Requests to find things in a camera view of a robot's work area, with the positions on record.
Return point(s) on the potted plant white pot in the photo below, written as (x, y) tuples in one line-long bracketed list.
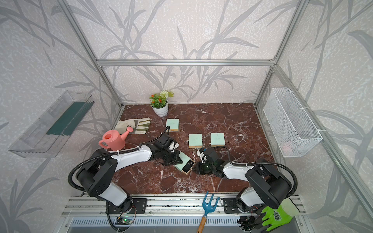
[(159, 102)]

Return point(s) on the clear plastic wall shelf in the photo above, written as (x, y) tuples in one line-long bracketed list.
[(48, 135)]

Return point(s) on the pink watering can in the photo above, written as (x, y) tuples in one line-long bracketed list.
[(114, 140)]

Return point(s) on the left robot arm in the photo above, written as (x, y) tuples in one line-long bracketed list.
[(94, 175)]

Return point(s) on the white wire mesh basket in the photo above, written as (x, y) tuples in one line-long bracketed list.
[(293, 129)]

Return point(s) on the beige gardening gloves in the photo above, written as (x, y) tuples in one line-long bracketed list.
[(140, 126)]

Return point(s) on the green work glove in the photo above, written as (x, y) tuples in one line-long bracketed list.
[(270, 219)]

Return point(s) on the mint drawer jewelry box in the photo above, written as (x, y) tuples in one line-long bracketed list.
[(195, 141)]

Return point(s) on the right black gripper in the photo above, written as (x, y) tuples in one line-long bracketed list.
[(198, 165)]

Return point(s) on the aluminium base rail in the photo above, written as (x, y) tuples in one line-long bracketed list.
[(183, 209)]

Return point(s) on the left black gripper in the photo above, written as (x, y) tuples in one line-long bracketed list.
[(175, 160)]

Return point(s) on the blue hand rake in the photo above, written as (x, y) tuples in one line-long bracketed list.
[(208, 208)]

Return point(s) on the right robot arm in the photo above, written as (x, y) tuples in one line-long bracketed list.
[(270, 182)]

